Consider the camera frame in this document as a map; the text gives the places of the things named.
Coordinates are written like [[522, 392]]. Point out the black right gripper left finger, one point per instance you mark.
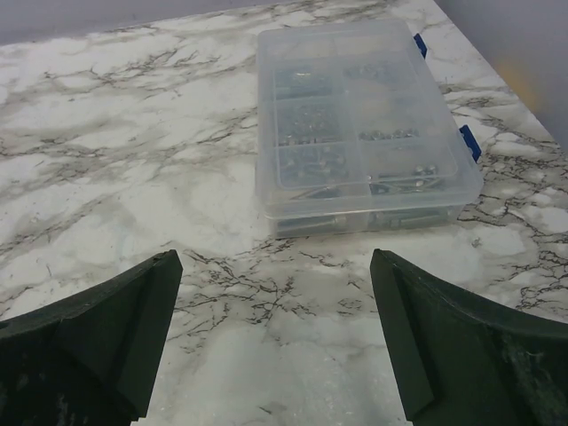
[[90, 358]]

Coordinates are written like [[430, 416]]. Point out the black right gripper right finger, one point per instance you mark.
[[462, 359]]

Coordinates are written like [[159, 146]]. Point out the clear plastic screw organizer box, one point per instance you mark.
[[354, 134]]

